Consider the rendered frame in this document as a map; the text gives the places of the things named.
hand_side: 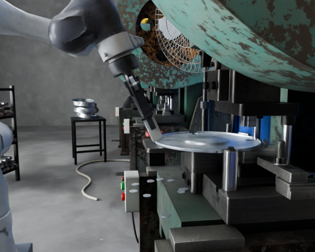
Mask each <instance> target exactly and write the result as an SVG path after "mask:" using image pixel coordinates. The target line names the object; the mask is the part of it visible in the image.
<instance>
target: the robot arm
mask: <svg viewBox="0 0 315 252"><path fill-rule="evenodd" d="M0 34H1V35H13V36H22V37H26V38H30V39H34V40H38V41H42V42H46V43H50V44H53V45H54V46H55V47H56V48H57V49H59V50H61V51H63V52H64V53H67V54H69V55H71V56H73V57H85V56H87V55H88V54H89V53H90V52H91V51H92V50H93V49H94V48H95V46H96V48H97V50H98V52H99V54H100V56H101V58H102V60H103V62H107V61H108V62H109V63H110V64H109V65H108V67H109V69H110V72H111V74H112V76H113V77H114V78H116V77H119V76H121V75H123V77H124V80H125V82H123V84H124V86H125V87H126V88H127V90H128V92H129V94H130V96H131V97H132V98H133V100H134V102H135V104H136V107H137V109H138V111H139V113H140V115H141V117H142V119H141V121H143V122H144V124H145V126H146V128H147V130H148V133H149V135H150V137H151V139H152V141H153V142H154V143H155V142H157V141H159V140H161V139H163V138H164V137H163V135H162V133H161V131H160V129H159V126H158V124H157V122H156V120H155V118H154V116H153V114H154V113H153V112H152V111H151V108H150V106H149V104H148V101H147V99H146V97H145V94H144V92H143V88H142V86H141V83H140V80H139V77H138V76H136V77H135V75H134V73H133V71H132V70H134V69H136V68H138V67H139V63H138V60H137V58H136V56H135V54H132V53H131V52H132V51H133V50H135V49H137V48H139V47H141V46H143V45H144V44H145V42H144V40H143V38H142V37H139V36H135V35H131V34H128V31H127V30H126V29H125V27H124V26H123V25H122V22H121V19H120V15H119V13H118V11H117V8H116V6H115V4H114V2H113V0H71V1H70V3H69V4H68V6H67V7H65V8H64V9H63V10H62V11H61V12H60V13H59V14H58V15H56V16H54V17H53V19H48V18H44V17H41V16H37V15H33V14H30V13H27V12H25V11H23V10H21V9H19V8H17V7H15V6H13V5H11V4H10V3H8V2H7V1H5V0H0ZM12 142H13V132H12V131H11V129H10V128H9V127H8V126H7V125H6V124H4V123H2V122H0V157H2V156H3V155H4V154H5V153H6V152H7V151H8V150H9V149H10V147H11V144H12ZM12 227H13V219H12V212H11V208H10V203H9V191H8V183H7V181H6V180H5V178H4V176H3V173H2V170H1V167H0V252H19V251H18V249H17V247H16V245H15V241H14V237H13V231H12Z"/></svg>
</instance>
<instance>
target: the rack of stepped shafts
mask: <svg viewBox="0 0 315 252"><path fill-rule="evenodd" d="M0 91H10V105H11V106H8V105H9V103H8V102H0V120H2V119H9V118H11V121H12V135H13V141H12V143H11V145H13V151H14V160H11V159H12V157H11V156H4V155H3V156H2V157H0V168H1V171H2V174H3V175H5V174H7V173H10V172H12V171H15V181H20V167H19V151H18V135H17V120H16V104H15V88H14V85H10V86H9V88H0ZM5 110H11V111H5Z"/></svg>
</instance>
